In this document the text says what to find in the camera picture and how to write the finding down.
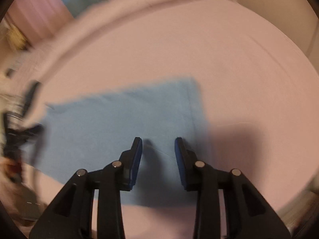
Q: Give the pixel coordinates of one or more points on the pink duvet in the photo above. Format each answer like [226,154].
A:
[124,7]

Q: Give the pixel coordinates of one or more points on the pink curtain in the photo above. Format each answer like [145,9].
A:
[38,19]

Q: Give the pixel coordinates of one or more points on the pink bed sheet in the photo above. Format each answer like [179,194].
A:
[259,91]

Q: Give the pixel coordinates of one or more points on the light blue denim pants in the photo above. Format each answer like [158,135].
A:
[92,132]

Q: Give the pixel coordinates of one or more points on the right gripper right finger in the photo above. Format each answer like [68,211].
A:
[248,214]

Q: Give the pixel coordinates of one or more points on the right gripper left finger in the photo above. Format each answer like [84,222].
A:
[69,214]

